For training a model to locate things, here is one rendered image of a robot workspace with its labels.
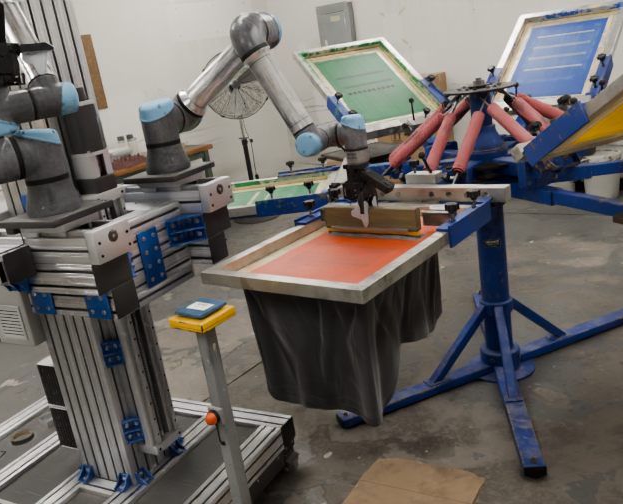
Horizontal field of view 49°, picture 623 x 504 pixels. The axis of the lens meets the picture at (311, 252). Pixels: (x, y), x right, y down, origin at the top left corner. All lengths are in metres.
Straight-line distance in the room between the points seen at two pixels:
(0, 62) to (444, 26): 5.53
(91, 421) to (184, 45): 4.87
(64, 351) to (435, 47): 5.07
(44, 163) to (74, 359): 0.77
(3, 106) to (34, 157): 0.30
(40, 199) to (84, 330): 0.56
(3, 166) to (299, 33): 5.91
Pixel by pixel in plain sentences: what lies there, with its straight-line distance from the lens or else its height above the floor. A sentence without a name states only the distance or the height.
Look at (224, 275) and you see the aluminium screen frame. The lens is 2.02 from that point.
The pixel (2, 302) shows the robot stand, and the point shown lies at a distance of 2.54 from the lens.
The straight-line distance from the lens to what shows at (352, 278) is 1.91.
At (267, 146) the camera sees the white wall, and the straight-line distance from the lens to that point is 7.63.
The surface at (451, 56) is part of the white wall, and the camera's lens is 6.71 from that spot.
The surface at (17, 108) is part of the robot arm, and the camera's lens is 1.70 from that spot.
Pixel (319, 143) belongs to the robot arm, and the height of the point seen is 1.30.
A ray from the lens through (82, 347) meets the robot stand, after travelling 2.41.
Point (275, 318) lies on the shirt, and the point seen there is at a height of 0.82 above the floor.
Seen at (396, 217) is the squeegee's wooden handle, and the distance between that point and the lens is 2.20.
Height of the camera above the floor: 1.60
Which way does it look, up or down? 17 degrees down
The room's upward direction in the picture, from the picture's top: 9 degrees counter-clockwise
